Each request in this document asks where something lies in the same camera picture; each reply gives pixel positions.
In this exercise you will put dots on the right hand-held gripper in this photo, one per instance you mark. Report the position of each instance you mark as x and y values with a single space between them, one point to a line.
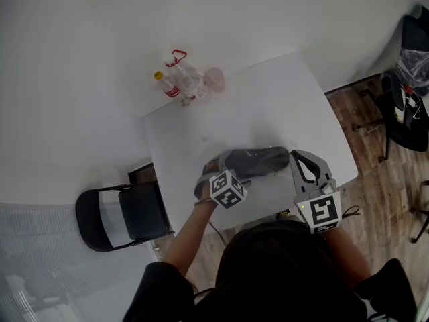
321 211

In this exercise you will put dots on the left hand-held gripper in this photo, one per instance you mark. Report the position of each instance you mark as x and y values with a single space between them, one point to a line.
229 190

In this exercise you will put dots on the dark grey garment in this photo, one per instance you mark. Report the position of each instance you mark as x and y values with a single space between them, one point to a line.
258 161

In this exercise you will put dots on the dark cloth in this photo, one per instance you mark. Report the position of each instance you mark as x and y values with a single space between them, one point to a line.
283 174

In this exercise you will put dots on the person's right forearm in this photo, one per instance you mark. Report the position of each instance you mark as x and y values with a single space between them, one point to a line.
348 257

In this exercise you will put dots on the person's left forearm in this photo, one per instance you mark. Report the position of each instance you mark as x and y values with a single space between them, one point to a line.
187 240

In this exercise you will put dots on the person's left hand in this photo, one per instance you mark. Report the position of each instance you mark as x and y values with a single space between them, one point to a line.
202 193

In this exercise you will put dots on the pink plastic cup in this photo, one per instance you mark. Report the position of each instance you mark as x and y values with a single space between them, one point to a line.
216 79

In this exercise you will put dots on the small bottle with yellow cap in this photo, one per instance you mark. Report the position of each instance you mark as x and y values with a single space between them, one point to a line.
171 92

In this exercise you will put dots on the black office chair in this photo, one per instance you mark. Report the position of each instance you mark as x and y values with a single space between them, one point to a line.
402 133

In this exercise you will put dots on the black folding chair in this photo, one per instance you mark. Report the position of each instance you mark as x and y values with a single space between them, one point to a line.
140 211

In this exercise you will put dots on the person in dark t-shirt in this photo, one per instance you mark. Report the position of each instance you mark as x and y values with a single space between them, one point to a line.
275 273

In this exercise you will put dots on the white yellow packet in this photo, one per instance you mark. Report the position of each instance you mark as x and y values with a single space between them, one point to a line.
399 114

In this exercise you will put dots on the black office chair base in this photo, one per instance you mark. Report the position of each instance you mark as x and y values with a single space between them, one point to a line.
423 220

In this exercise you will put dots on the clear plastic bag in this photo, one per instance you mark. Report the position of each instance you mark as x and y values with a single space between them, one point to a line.
414 69

